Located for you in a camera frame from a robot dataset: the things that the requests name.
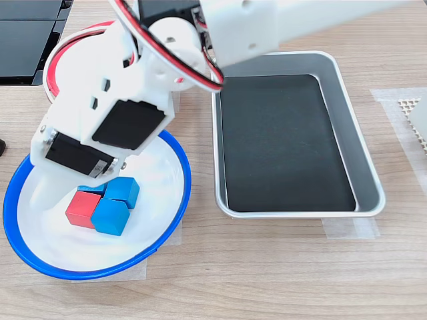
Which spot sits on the red cube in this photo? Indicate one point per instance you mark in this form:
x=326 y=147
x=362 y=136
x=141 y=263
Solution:
x=81 y=205

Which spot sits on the blue cube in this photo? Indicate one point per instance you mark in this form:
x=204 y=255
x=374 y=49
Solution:
x=110 y=218
x=95 y=189
x=124 y=190

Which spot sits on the small black object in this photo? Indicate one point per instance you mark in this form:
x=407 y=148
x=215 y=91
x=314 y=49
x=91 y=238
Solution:
x=2 y=148

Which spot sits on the red-rimmed white plate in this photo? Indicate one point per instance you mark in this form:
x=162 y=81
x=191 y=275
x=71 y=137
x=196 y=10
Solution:
x=50 y=79

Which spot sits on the blue-rimmed white plate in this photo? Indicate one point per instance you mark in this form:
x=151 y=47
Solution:
x=100 y=253

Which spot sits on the clear tape strip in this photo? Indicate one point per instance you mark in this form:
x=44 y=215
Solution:
x=175 y=233
x=350 y=228
x=177 y=103

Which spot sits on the black glossy panel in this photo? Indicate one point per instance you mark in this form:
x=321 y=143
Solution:
x=23 y=50
x=30 y=8

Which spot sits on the black tray mat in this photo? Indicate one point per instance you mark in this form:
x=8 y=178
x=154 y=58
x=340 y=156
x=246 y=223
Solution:
x=283 y=143

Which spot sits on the steel tray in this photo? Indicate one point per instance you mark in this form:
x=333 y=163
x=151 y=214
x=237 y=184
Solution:
x=353 y=126

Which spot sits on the pale perforated base plate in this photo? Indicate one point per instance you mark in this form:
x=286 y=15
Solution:
x=408 y=105

